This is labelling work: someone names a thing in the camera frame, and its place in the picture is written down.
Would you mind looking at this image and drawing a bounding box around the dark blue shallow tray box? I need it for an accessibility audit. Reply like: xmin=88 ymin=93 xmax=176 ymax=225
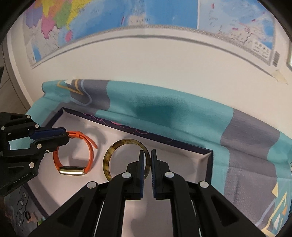
xmin=28 ymin=108 xmax=213 ymax=236

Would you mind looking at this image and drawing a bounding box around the white wall socket panel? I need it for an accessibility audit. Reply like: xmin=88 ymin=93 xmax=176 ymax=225
xmin=287 ymin=42 xmax=292 ymax=71

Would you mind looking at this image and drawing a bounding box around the tortoiseshell bangle bracelet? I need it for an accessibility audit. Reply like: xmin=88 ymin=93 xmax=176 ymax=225
xmin=103 ymin=138 xmax=151 ymax=182

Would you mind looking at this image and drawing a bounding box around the teal and grey blanket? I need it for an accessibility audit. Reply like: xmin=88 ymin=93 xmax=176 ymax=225
xmin=3 ymin=79 xmax=291 ymax=236

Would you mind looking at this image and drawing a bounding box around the orange smart watch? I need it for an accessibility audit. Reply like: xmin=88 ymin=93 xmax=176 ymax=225
xmin=52 ymin=131 xmax=98 ymax=176

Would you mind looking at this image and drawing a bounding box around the colourful wall map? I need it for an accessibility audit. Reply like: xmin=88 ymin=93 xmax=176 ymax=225
xmin=23 ymin=0 xmax=276 ymax=66

